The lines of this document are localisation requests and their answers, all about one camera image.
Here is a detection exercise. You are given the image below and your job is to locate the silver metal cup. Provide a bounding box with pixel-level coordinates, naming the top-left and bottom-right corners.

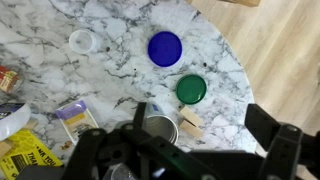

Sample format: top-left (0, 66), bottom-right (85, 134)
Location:
top-left (143, 103), bottom-right (180, 145)

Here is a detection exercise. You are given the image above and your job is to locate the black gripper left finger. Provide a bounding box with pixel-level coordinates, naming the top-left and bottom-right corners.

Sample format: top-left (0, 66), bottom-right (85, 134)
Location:
top-left (61, 102), bottom-right (214, 180)

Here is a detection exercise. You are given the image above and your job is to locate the green plastic bowl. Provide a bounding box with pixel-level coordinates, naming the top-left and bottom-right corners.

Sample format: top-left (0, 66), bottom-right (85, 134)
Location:
top-left (175, 73), bottom-right (208, 105)

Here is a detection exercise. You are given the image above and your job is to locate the tan wooden piece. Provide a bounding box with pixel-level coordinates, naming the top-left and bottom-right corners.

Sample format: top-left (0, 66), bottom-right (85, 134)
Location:
top-left (24, 118), bottom-right (39, 131)
top-left (0, 139), bottom-right (14, 158)

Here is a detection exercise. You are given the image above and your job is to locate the small clear plastic cup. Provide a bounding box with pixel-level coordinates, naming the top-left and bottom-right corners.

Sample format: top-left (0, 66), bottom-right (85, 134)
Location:
top-left (68, 28), bottom-right (98, 55)

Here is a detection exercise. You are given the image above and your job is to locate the blue plastic bowl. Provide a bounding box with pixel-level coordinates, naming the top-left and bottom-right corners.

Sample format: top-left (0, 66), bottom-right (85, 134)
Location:
top-left (147, 30), bottom-right (183, 68)

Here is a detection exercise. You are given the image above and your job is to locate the light wooden board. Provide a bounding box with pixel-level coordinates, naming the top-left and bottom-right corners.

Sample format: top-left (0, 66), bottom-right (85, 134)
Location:
top-left (218, 0), bottom-right (262, 8)

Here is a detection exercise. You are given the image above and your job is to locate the white bottle blue cap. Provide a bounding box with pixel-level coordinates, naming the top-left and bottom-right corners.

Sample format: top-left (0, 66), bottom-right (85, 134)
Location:
top-left (0, 102), bottom-right (32, 142)

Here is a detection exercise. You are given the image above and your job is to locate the light wooden block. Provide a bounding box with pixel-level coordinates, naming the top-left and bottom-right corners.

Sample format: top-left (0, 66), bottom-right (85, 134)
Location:
top-left (179, 119), bottom-right (204, 139)
top-left (179, 105), bottom-right (205, 128)

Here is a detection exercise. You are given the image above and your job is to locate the small jar red lid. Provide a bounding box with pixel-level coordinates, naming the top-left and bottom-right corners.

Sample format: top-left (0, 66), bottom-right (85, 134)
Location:
top-left (0, 64), bottom-right (24, 95)

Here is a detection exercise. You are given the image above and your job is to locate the yellow snack packet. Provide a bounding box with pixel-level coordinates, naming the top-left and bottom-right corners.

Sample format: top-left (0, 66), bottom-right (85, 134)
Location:
top-left (0, 128), bottom-right (64, 180)

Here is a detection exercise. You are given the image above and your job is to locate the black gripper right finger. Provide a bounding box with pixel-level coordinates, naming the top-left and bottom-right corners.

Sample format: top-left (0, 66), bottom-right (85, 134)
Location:
top-left (244, 103), bottom-right (320, 180)

